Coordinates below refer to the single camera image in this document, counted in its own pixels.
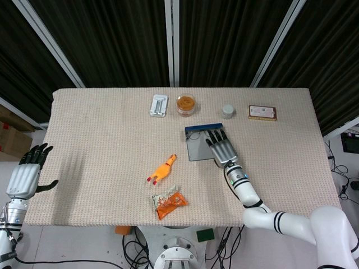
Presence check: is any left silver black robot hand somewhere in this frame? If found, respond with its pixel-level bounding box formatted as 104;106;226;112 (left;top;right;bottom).
6;142;59;201

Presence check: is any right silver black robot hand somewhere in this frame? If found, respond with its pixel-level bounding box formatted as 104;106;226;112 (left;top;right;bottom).
205;129;238;169

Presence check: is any blue glasses case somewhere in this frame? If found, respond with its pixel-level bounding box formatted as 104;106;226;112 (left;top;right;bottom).
184;122;225;162

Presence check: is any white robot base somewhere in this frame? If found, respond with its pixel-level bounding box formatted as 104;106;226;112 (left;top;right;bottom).
137;225;225;269

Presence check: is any small white-lidded jar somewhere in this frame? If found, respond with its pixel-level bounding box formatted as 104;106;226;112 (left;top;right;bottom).
222;104;236;119

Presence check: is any brown cardboard box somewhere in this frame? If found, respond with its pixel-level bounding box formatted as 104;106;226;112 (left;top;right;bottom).
0;105;34;162

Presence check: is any flat brown box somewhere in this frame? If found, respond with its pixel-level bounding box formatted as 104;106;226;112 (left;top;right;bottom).
247;104;278;122

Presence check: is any clear jar with orange contents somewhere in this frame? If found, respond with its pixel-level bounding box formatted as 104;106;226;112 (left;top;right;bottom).
176;94;197;117

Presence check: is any yellow rubber chicken toy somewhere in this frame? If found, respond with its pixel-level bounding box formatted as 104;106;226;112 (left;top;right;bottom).
145;153;178;185

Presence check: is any orange snack packet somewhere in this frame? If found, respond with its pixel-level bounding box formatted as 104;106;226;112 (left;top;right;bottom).
151;185;188;221

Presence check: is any green block under table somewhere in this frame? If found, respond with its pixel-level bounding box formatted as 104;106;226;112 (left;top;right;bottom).
196;228;216;243

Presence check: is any beige woven tablecloth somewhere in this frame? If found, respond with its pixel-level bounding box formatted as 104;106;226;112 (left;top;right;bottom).
22;87;346;228

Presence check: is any black curtain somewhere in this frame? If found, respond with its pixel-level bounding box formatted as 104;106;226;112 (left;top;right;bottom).
0;0;78;124
257;0;359;132
179;0;294;87
27;0;171;87

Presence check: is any black screen device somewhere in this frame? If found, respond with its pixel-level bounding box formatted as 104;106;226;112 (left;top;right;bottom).
340;132;359;154

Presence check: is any aluminium frame bar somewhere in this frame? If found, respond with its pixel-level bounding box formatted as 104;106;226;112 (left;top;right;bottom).
0;96;47;130
322;115;359;141

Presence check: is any black cable bundle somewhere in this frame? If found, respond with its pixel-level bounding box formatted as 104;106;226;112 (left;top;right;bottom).
206;226;245;269
122;226;154;269

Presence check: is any black floor cable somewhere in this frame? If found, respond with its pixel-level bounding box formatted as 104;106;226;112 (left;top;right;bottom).
325;140;359;201

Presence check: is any aluminium frame post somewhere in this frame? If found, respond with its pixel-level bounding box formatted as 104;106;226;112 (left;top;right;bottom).
12;0;85;88
164;0;181;87
250;0;308;88

